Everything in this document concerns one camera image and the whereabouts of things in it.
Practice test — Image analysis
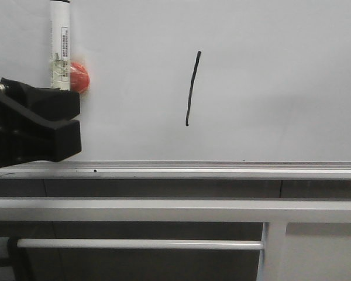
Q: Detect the white round stand bar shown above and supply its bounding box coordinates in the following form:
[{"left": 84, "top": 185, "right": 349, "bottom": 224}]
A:
[{"left": 17, "top": 239, "right": 264, "bottom": 251}]

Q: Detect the black chair part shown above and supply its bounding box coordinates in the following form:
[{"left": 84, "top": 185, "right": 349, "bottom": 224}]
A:
[{"left": 7, "top": 237, "right": 31, "bottom": 281}]

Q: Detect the large whiteboard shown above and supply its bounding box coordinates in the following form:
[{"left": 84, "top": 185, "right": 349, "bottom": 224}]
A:
[{"left": 0, "top": 0, "right": 351, "bottom": 162}]

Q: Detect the white stand upright post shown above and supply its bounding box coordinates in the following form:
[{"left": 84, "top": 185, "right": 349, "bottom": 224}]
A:
[{"left": 257, "top": 222, "right": 287, "bottom": 280}]

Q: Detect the white whiteboard marker pen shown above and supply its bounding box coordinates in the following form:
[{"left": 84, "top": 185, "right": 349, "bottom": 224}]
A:
[{"left": 50, "top": 1, "right": 71, "bottom": 90}]

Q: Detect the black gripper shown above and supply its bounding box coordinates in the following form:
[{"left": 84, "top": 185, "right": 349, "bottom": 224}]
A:
[{"left": 0, "top": 78, "right": 82, "bottom": 168}]

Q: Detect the aluminium whiteboard tray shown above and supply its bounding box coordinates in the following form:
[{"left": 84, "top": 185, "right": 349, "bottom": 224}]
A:
[{"left": 0, "top": 160, "right": 351, "bottom": 180}]

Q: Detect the red round magnet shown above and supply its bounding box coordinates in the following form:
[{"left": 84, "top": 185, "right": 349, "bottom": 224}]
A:
[{"left": 70, "top": 61, "right": 90, "bottom": 94}]

